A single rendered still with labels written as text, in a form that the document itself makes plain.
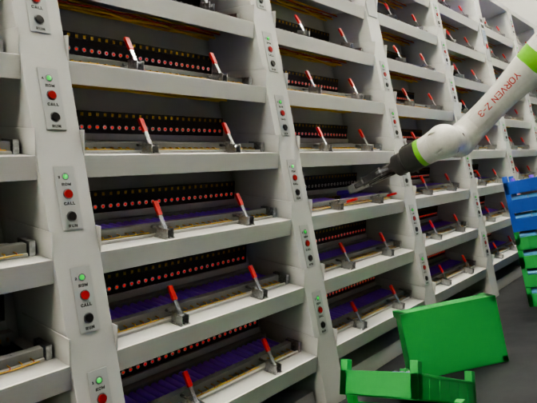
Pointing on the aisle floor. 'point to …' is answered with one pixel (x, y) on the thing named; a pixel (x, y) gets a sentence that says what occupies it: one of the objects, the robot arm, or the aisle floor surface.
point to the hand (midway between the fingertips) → (357, 186)
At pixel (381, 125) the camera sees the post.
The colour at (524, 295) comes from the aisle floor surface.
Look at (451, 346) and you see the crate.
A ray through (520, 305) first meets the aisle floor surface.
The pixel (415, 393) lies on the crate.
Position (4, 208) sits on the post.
